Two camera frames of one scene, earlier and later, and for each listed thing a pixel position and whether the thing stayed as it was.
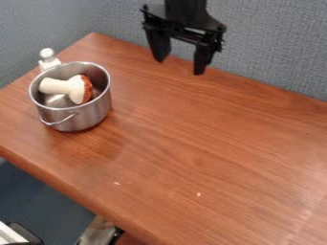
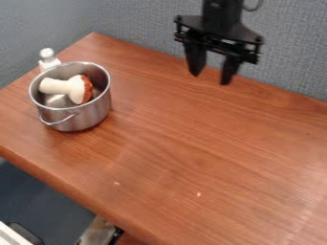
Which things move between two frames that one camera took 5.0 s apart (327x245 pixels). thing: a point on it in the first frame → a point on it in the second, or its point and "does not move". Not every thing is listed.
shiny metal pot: x=59 y=112 does not move
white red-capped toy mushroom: x=78 y=86 does not move
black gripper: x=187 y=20 → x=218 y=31
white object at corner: x=10 y=235 does not move
